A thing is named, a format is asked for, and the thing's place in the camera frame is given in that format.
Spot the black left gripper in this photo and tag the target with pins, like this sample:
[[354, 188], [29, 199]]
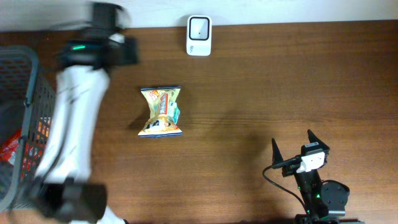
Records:
[[128, 51]]

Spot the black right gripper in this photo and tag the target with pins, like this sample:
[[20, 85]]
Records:
[[277, 157]]

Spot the yellow snack bag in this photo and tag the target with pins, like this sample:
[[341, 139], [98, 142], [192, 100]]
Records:
[[164, 112]]

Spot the red snack bag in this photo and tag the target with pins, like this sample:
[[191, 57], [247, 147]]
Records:
[[9, 148]]

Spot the orange small carton box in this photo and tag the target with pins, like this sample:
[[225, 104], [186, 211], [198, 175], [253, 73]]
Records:
[[43, 127]]

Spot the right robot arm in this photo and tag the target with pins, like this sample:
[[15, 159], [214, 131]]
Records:
[[323, 201]]

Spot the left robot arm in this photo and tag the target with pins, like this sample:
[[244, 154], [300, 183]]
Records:
[[61, 189]]

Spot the white barcode scanner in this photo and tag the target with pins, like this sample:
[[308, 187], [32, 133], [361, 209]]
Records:
[[199, 35]]

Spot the grey plastic mesh basket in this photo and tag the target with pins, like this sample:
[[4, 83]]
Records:
[[26, 96]]

